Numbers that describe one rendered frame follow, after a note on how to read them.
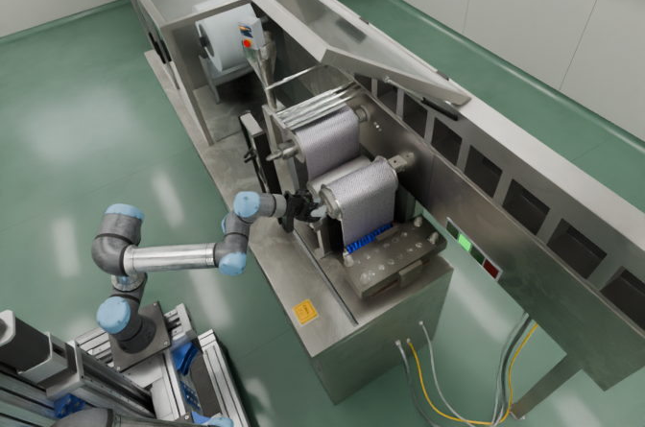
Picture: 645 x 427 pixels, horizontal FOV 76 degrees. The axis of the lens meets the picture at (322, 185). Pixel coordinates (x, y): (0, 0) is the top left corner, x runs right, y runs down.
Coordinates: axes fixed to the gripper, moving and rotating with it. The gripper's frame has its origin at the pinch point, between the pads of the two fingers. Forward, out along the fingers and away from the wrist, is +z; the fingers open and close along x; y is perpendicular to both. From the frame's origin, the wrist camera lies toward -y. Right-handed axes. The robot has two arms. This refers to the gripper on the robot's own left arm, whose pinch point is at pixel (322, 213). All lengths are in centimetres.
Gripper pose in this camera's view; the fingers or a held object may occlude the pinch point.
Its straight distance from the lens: 147.7
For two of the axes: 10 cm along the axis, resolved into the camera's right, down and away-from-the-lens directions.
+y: 4.8, -7.8, -4.1
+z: 7.2, 0.8, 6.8
